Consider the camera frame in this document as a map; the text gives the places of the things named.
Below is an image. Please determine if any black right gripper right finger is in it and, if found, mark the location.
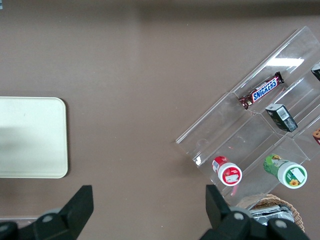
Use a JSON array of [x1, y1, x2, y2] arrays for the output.
[[199, 184, 311, 240]]

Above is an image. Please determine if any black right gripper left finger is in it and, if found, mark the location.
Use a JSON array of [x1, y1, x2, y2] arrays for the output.
[[0, 184, 95, 240]]

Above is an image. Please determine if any silver foil wrapped sandwich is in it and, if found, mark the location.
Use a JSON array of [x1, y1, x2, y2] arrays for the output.
[[249, 203, 295, 224]]

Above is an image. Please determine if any woven wicker basket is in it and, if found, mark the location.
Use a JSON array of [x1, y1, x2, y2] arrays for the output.
[[236, 193, 306, 233]]

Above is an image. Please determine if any cream plastic tray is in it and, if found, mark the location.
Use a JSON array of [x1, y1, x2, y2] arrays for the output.
[[0, 96, 69, 179]]

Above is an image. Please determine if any red white-capped bottle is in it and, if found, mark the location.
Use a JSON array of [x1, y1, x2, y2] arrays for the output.
[[211, 155, 243, 187]]

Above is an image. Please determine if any green white-capped bottle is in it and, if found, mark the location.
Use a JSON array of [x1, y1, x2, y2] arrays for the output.
[[263, 153, 308, 189]]

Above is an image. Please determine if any clear acrylic display shelf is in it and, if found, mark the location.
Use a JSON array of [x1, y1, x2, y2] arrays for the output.
[[175, 25, 320, 210]]

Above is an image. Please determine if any small black barcode box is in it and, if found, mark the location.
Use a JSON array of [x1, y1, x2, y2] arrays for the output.
[[264, 103, 299, 133]]

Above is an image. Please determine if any red brown snack packet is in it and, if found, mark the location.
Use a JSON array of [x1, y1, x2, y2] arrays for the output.
[[311, 126, 320, 146]]

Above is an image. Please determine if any Snickers chocolate bar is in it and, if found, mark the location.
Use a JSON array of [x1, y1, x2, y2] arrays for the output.
[[238, 71, 286, 110]]

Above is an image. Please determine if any black box with white edge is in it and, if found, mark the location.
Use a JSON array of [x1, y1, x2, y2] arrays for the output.
[[310, 63, 320, 82]]

